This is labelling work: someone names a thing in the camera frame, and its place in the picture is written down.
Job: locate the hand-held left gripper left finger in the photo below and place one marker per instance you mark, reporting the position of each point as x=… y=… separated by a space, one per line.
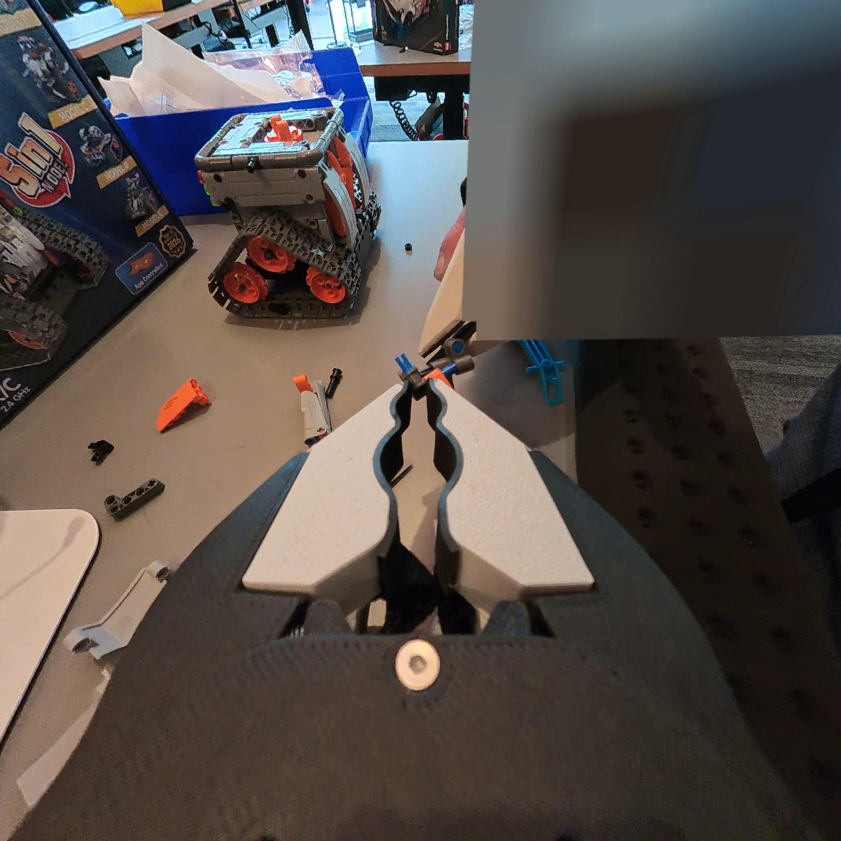
x=315 y=525

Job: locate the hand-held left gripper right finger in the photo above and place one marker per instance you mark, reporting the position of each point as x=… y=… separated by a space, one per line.
x=519 y=525

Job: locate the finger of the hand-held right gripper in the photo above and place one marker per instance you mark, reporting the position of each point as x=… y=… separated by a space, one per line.
x=447 y=309

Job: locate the orange connector with blue pins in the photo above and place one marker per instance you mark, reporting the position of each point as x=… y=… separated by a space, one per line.
x=443 y=378

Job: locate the grey connector with blue pin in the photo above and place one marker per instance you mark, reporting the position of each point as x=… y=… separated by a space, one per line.
x=410 y=381

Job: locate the person's right hand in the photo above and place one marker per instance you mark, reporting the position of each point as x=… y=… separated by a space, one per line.
x=452 y=249

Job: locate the blue plastic tool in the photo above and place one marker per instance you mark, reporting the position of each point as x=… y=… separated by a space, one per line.
x=545 y=368

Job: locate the black axle pin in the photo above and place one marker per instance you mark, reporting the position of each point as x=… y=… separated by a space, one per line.
x=334 y=383

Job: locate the orange wedge piece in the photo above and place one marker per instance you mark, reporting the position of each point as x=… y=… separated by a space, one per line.
x=181 y=407

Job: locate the dark grey short beam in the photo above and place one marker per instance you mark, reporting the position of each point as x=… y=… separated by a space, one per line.
x=135 y=499

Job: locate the tracked toy robot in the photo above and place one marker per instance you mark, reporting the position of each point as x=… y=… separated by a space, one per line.
x=282 y=197

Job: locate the grey curved panel piece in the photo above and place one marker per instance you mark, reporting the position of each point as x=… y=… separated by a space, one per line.
x=125 y=608

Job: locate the small black connector piece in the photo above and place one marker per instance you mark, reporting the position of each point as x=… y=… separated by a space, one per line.
x=100 y=451

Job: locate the wooden background table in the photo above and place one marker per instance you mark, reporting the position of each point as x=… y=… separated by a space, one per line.
x=420 y=66

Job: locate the white book stand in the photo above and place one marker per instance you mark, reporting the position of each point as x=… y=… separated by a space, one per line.
x=39 y=591

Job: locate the black model kit box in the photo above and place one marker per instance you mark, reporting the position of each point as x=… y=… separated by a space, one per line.
x=414 y=26

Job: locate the blue plastic bin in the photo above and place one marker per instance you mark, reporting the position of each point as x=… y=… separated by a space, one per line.
x=164 y=151

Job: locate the grey block piece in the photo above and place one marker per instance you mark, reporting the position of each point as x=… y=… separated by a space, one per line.
x=52 y=755

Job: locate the white plastic bags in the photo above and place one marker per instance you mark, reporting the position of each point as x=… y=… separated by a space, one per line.
x=184 y=79

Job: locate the blue toy cardboard box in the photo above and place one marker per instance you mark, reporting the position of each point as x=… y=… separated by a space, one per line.
x=66 y=197

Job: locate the yellow storage bin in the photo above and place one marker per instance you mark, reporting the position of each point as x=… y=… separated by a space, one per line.
x=135 y=6

